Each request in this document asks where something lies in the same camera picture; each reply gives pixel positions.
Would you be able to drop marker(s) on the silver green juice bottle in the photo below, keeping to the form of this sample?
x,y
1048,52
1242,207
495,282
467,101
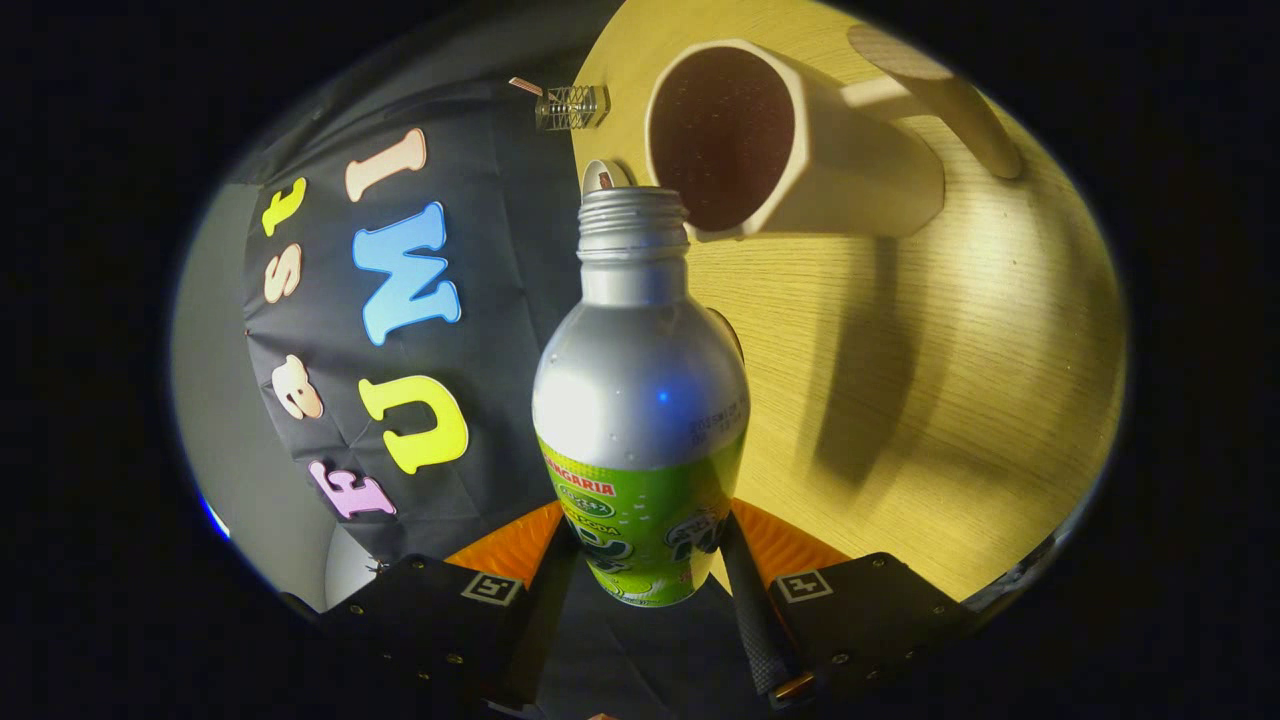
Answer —
x,y
640,380

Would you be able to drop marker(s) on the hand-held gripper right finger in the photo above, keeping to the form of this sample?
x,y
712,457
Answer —
x,y
755,620

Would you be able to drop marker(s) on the pink straw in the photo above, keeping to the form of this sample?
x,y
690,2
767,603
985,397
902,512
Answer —
x,y
525,87

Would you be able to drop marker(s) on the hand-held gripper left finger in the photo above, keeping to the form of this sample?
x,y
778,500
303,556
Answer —
x,y
545,620

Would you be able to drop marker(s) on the wooden table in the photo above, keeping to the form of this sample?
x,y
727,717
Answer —
x,y
950,400

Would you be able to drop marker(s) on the white oval plate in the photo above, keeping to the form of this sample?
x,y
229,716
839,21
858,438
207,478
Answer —
x,y
598,172

